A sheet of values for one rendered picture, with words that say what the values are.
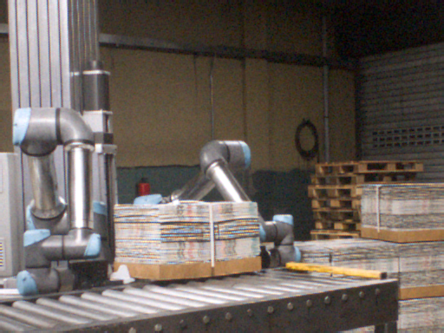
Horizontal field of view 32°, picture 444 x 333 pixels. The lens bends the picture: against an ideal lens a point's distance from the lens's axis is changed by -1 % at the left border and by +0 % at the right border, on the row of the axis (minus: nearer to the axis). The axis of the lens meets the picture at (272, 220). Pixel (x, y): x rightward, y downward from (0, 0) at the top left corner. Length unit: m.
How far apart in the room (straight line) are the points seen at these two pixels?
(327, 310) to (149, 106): 8.36
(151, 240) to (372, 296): 0.68
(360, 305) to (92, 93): 1.39
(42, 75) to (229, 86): 8.11
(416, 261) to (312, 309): 1.19
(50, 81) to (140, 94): 7.24
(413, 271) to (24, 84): 1.68
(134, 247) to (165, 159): 7.95
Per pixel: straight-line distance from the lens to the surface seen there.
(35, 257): 2.32
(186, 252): 2.33
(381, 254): 3.09
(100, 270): 2.41
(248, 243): 2.46
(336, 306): 2.10
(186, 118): 10.57
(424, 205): 3.17
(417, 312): 3.19
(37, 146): 2.46
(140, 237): 2.38
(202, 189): 3.12
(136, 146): 10.14
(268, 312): 1.94
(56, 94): 2.98
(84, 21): 3.11
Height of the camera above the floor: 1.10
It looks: 3 degrees down
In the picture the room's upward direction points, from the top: 2 degrees counter-clockwise
